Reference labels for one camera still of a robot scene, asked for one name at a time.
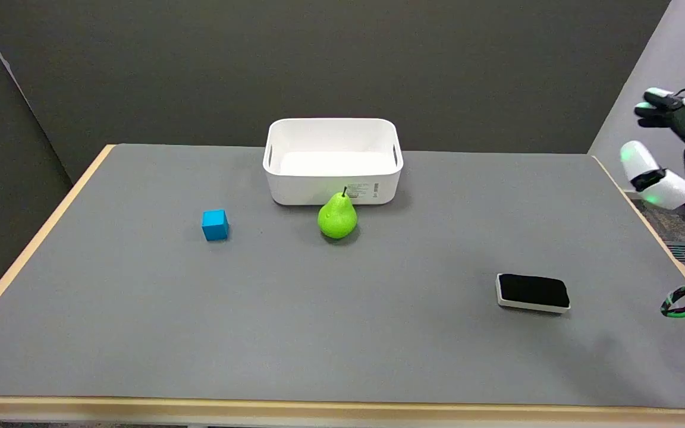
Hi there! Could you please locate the blue cube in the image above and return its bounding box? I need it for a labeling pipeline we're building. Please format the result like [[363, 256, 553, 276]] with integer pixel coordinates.
[[201, 209, 230, 242]]

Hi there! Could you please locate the green black cable loop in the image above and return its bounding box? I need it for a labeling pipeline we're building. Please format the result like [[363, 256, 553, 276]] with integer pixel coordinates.
[[660, 285, 685, 319]]

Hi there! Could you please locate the grey table mat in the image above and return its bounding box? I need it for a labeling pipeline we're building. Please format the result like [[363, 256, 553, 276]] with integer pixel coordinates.
[[0, 143, 685, 410]]

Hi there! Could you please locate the black blackboard eraser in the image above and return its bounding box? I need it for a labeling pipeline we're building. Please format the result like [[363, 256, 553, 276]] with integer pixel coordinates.
[[495, 273, 571, 314]]

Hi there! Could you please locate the white plastic storage bin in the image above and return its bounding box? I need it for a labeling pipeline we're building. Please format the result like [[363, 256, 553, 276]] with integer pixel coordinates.
[[262, 118, 404, 207]]

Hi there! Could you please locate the green pear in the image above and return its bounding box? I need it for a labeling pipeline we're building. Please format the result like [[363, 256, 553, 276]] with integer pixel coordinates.
[[317, 186, 359, 240]]

